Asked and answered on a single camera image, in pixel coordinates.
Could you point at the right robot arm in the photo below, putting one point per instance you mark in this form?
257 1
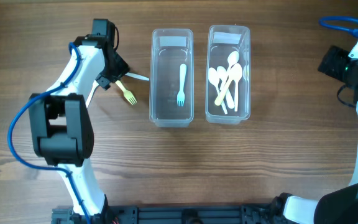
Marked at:
340 206

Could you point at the white fork long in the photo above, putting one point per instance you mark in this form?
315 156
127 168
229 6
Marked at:
95 85

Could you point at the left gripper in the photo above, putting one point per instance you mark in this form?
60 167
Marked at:
119 69

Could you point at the clear plastic container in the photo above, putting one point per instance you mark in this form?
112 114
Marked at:
170 49
222 40

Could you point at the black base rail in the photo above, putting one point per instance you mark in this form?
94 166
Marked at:
244 214

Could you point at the cream yellow fork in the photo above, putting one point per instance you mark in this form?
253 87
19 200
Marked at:
128 95

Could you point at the white spoon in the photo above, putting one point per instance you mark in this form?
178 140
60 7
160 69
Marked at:
214 79
232 59
237 90
224 76

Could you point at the pale blue fork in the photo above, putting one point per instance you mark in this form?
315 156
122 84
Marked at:
181 94

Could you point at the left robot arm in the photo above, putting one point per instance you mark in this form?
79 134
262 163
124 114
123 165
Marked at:
60 124

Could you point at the yellow spoon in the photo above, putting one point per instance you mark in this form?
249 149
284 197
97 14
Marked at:
218 101

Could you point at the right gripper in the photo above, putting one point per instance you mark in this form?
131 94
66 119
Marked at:
330 62

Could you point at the white fork pointing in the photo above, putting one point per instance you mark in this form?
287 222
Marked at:
137 76

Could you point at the right clear plastic container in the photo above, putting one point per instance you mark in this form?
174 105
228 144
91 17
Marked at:
222 40

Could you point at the left clear plastic container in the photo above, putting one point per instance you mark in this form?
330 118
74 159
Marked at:
170 49

